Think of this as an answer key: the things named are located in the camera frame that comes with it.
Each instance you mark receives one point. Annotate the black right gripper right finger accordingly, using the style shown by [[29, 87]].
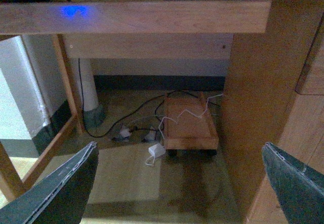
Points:
[[298, 187]]

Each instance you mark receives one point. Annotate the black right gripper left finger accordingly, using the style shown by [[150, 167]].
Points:
[[62, 196]]

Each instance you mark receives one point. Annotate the white pipe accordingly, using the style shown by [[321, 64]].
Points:
[[93, 111]]

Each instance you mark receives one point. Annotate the power strip with plugs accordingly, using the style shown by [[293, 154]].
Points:
[[137, 134]]

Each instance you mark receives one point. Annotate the wooden desk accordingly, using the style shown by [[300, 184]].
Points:
[[260, 95]]

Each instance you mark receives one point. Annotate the white power adapter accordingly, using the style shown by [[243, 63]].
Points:
[[157, 150]]

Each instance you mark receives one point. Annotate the wooden rolling cart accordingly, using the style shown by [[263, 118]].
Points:
[[188, 125]]

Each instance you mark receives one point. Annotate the wooden keyboard drawer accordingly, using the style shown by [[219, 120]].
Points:
[[237, 16]]

